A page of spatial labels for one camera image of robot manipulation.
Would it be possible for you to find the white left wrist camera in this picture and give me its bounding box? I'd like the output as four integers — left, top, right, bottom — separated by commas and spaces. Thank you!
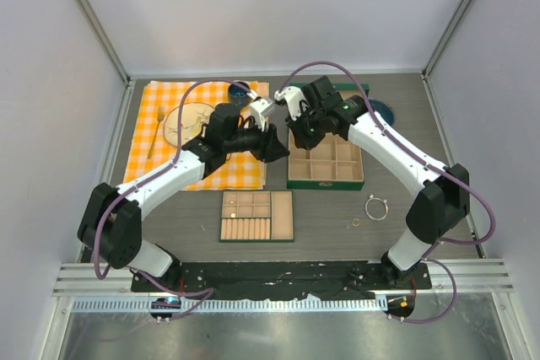
248, 90, 276, 132

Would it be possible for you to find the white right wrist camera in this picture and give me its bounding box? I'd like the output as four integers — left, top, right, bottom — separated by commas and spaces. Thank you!
274, 86, 305, 121

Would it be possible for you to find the yellow white checkered cloth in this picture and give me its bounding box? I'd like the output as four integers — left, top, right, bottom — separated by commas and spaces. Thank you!
123, 81, 266, 191

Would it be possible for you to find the aluminium front rail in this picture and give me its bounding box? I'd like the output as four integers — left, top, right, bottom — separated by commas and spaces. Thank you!
53, 259, 513, 320

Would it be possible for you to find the gold fork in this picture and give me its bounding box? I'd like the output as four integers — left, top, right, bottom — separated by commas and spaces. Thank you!
147, 105, 165, 159

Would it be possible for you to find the dark blue ceramic mug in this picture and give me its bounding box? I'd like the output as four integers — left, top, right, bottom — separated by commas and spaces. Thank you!
227, 81, 251, 110

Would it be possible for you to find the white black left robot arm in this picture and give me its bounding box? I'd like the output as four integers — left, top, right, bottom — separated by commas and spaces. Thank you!
78, 98, 289, 292

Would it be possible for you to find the green jewelry tray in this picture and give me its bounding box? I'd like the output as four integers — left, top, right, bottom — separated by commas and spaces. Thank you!
219, 191, 294, 243

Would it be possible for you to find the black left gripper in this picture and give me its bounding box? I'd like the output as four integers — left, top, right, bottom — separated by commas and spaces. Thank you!
224, 115, 290, 164

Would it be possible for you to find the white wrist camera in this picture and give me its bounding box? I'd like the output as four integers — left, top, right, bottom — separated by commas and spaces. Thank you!
274, 86, 305, 121
248, 90, 276, 132

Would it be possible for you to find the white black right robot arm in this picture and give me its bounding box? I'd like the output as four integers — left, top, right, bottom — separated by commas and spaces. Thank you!
275, 76, 470, 288

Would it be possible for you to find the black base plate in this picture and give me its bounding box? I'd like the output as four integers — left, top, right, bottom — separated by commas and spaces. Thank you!
131, 261, 432, 301

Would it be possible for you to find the cream plate with branch pattern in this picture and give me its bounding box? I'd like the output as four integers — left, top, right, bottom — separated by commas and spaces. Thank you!
163, 102, 214, 147

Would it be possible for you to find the green jewelry box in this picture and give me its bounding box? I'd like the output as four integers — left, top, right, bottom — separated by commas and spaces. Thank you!
286, 76, 368, 191

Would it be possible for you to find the blue ceramic bowl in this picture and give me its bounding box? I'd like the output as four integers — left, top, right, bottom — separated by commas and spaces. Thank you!
369, 99, 396, 126

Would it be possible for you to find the silver beaded bracelet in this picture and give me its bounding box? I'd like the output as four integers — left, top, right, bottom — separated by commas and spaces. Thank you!
364, 194, 390, 222

